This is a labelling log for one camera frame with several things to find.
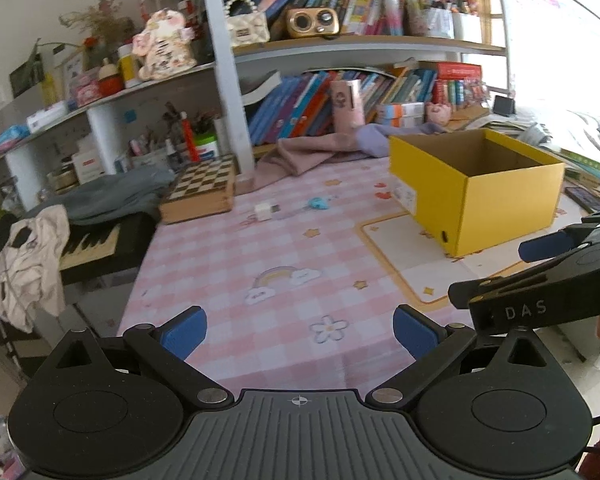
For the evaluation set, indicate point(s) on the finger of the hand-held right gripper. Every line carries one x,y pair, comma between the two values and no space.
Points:
555,275
545,249

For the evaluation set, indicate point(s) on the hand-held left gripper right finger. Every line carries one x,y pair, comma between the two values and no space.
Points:
415,332

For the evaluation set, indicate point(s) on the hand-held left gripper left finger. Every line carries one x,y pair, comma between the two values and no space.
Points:
185,332

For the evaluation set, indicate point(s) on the yellow cardboard box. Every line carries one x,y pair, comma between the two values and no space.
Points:
505,200

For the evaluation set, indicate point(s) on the dark flat rectangular object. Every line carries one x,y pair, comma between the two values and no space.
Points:
587,199

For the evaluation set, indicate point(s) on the white yellow bordered mat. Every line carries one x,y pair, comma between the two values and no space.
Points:
405,255

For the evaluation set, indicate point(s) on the pink checkered tablecloth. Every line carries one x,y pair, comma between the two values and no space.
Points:
260,250

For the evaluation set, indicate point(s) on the pile of papers and magazines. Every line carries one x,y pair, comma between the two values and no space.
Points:
540,135

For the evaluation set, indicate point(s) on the black piano keyboard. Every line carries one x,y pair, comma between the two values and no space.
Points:
95,247

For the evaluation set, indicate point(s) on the white charger plug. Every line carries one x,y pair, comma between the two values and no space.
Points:
265,211

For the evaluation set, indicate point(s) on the wooden chessboard box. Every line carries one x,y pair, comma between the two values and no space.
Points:
200,185

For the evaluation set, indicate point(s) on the black phone stand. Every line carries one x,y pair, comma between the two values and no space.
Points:
504,106

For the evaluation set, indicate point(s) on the brown cardboard sheet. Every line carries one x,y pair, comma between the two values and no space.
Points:
472,117

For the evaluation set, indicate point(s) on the grey cloth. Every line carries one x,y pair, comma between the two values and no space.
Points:
115,192

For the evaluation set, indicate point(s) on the small blue clip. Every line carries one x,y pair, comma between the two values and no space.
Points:
318,203

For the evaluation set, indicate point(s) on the cream white garment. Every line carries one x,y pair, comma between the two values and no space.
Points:
27,270

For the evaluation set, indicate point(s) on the pink pig toy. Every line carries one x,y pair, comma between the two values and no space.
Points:
437,112

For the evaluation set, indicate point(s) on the cup of pens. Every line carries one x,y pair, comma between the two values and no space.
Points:
147,152

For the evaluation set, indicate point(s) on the red boxed book set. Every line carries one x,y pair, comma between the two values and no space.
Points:
460,85

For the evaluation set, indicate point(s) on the white jar green lid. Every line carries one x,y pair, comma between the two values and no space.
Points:
206,147

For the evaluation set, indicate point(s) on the white red label box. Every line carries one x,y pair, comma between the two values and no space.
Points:
87,167

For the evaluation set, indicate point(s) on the red bottle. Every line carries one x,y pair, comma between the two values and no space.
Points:
187,137

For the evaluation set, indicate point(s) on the orange and white box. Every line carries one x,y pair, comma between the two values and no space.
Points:
400,115

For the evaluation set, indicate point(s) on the pink and lavender cloth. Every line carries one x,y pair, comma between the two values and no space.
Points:
310,152

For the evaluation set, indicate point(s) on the pink carton box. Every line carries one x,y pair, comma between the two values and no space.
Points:
347,107

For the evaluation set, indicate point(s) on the white storage box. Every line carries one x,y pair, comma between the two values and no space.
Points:
466,27

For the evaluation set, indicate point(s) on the row of slanted colourful books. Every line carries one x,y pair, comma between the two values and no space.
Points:
290,105

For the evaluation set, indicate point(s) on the white pen holder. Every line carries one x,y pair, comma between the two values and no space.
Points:
437,22

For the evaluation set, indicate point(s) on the white wooden bookshelf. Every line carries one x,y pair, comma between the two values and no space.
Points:
227,85

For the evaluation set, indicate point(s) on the red wooden lidded jar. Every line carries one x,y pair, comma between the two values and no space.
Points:
111,80

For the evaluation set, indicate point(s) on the yellow bottle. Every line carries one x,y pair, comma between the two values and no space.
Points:
129,67

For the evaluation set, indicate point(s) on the pastel striped bottle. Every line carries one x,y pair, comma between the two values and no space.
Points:
393,12

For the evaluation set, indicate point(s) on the pink cat figurine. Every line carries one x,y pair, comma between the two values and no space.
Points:
162,47

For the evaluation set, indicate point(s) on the white quilted handbag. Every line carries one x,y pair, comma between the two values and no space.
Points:
247,27

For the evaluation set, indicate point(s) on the dried flower bunch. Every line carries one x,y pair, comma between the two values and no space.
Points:
102,22

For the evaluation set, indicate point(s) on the gold retro radio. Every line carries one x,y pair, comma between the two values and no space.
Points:
312,22

